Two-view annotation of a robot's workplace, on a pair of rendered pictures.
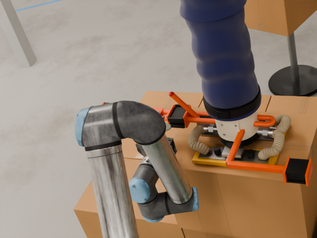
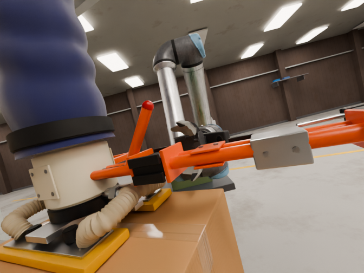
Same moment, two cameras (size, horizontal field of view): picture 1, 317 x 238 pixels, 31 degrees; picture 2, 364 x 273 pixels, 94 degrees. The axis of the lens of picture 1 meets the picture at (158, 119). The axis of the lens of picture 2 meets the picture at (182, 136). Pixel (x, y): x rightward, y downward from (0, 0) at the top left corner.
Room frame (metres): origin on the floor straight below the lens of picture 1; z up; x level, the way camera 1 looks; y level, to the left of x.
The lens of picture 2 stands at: (2.29, -0.08, 1.14)
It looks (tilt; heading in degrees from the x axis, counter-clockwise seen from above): 3 degrees down; 172
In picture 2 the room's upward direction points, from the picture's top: 14 degrees counter-clockwise
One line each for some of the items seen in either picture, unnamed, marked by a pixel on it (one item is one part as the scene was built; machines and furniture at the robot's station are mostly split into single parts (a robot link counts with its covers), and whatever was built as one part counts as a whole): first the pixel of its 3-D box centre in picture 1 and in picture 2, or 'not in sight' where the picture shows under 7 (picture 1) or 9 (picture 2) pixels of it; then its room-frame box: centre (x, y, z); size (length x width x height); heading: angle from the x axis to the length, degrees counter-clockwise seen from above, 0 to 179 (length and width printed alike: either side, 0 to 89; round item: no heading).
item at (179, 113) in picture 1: (179, 115); (158, 163); (1.94, -0.09, 1.08); 0.10 x 0.08 x 0.06; 147
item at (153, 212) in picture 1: (153, 204); (213, 162); (1.60, 0.12, 0.96); 0.12 x 0.09 x 0.12; 77
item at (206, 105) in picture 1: (231, 97); (69, 134); (1.81, -0.30, 1.19); 0.23 x 0.23 x 0.04
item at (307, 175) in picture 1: (297, 171); not in sight; (1.43, -0.41, 1.08); 0.09 x 0.08 x 0.05; 147
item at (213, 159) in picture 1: (234, 154); (117, 196); (1.73, -0.25, 0.98); 0.34 x 0.10 x 0.05; 57
